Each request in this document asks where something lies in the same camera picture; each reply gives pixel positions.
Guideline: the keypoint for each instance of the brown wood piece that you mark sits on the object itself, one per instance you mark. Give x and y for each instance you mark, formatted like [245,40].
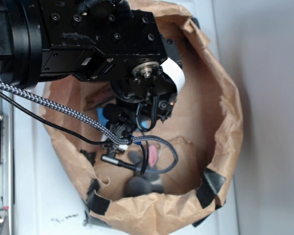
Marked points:
[99,97]

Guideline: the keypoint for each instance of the brown paper lined box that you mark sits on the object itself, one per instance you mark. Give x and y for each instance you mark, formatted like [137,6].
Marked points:
[206,130]

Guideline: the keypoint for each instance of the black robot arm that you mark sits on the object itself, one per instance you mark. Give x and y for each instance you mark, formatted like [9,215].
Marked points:
[92,40]

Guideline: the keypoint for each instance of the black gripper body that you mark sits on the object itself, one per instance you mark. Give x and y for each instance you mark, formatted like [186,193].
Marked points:
[149,94]

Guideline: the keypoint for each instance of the grey plush bunny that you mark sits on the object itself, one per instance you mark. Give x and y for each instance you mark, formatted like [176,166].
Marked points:
[148,183]

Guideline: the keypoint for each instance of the black foam microphone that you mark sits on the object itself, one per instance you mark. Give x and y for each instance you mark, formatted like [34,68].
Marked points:
[112,112]

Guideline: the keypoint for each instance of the blue sponge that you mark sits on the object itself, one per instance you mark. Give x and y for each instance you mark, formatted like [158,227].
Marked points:
[101,118]

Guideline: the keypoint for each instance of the aluminium frame rail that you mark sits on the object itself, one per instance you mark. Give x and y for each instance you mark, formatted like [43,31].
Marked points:
[7,195]

